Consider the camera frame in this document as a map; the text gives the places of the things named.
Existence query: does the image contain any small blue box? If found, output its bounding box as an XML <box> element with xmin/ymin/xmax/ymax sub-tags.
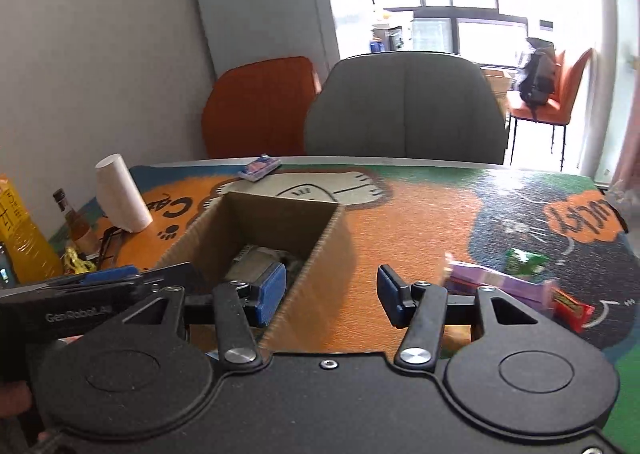
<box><xmin>237</xmin><ymin>154</ymin><xmax>282</xmax><ymax>181</ymax></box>

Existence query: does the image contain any translucent silver snack packet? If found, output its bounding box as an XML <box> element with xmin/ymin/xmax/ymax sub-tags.
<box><xmin>225</xmin><ymin>244</ymin><xmax>301</xmax><ymax>285</ymax></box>

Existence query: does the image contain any brown cardboard carton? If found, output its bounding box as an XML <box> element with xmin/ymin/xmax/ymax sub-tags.
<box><xmin>480</xmin><ymin>67</ymin><xmax>513</xmax><ymax>117</ymax></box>

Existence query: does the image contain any green snack packet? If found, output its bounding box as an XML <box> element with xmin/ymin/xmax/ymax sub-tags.
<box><xmin>502</xmin><ymin>247</ymin><xmax>548</xmax><ymax>277</ymax></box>

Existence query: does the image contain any glass bottle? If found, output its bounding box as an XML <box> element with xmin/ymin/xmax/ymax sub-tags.
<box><xmin>52</xmin><ymin>189</ymin><xmax>101</xmax><ymax>255</ymax></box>

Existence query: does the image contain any orange chair with black legs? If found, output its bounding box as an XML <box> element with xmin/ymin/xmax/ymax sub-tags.
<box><xmin>507</xmin><ymin>48</ymin><xmax>593</xmax><ymax>170</ymax></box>

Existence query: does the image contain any dark backpack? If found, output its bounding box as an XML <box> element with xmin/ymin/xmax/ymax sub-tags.
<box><xmin>517</xmin><ymin>38</ymin><xmax>558</xmax><ymax>108</ymax></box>

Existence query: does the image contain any grey padded chair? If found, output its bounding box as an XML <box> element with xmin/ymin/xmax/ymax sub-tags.
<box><xmin>304</xmin><ymin>52</ymin><xmax>508</xmax><ymax>165</ymax></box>

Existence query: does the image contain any white paper towel roll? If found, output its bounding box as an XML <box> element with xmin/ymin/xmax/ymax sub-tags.
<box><xmin>95</xmin><ymin>153</ymin><xmax>153</xmax><ymax>233</ymax></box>

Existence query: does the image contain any red snack packet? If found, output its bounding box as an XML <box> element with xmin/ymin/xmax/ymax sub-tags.
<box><xmin>550</xmin><ymin>287</ymin><xmax>596</xmax><ymax>332</ymax></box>

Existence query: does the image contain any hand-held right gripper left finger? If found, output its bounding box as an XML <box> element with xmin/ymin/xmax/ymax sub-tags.
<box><xmin>120</xmin><ymin>264</ymin><xmax>288</xmax><ymax>369</ymax></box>

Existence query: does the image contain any yellow crumpled wrapper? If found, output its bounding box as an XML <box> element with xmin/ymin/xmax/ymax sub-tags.
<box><xmin>62</xmin><ymin>244</ymin><xmax>98</xmax><ymax>275</ymax></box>

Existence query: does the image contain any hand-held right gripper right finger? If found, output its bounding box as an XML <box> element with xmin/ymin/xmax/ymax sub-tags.
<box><xmin>376</xmin><ymin>264</ymin><xmax>543</xmax><ymax>369</ymax></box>

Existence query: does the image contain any person's left hand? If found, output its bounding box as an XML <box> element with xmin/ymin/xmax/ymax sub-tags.
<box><xmin>0</xmin><ymin>379</ymin><xmax>33</xmax><ymax>430</ymax></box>

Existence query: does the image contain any orange padded chair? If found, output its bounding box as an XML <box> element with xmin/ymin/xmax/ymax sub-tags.
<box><xmin>201</xmin><ymin>56</ymin><xmax>321</xmax><ymax>159</ymax></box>

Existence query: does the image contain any cardboard box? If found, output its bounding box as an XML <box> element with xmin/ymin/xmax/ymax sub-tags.
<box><xmin>152</xmin><ymin>191</ymin><xmax>351</xmax><ymax>350</ymax></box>

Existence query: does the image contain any pink curtain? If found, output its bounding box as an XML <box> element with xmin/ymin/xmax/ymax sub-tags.
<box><xmin>612</xmin><ymin>99</ymin><xmax>640</xmax><ymax>215</ymax></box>

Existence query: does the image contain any black wire rack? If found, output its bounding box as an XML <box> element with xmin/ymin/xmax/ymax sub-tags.
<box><xmin>92</xmin><ymin>227</ymin><xmax>126</xmax><ymax>267</ymax></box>

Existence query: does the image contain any yellow plastic container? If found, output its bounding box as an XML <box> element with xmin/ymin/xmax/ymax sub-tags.
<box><xmin>0</xmin><ymin>174</ymin><xmax>63</xmax><ymax>282</ymax></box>

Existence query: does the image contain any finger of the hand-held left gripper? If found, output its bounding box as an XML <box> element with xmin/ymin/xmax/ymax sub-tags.
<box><xmin>47</xmin><ymin>265</ymin><xmax>142</xmax><ymax>290</ymax></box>

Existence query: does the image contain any purple snack packet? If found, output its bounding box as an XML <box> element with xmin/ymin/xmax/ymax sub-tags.
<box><xmin>446</xmin><ymin>259</ymin><xmax>558</xmax><ymax>312</ymax></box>

